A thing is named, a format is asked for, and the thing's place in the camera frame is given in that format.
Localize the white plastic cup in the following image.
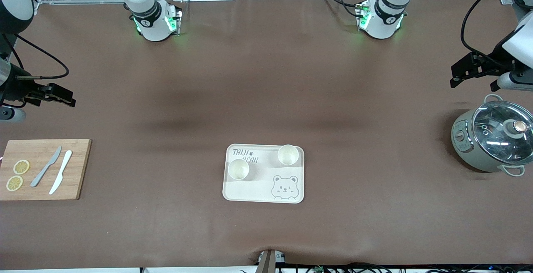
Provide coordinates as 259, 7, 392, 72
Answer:
277, 144, 299, 166
227, 159, 250, 181

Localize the bamboo cutting board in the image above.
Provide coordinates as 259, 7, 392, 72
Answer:
0, 139, 92, 201

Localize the grey plastic knife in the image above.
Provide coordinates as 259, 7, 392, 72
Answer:
30, 146, 62, 188

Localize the glass pot lid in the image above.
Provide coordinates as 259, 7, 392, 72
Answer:
472, 100, 533, 166

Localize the white plastic knife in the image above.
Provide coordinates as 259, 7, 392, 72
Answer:
49, 150, 73, 195

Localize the cream bear print tray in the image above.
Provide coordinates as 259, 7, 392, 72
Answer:
222, 144, 305, 204

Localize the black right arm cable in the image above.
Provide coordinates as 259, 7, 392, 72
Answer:
0, 34, 70, 80

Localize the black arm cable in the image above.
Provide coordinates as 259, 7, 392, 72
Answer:
0, 34, 70, 80
460, 0, 527, 67

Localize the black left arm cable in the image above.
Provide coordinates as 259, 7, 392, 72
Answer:
460, 0, 527, 67

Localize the metal camera stand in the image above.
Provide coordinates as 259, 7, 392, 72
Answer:
257, 249, 286, 273

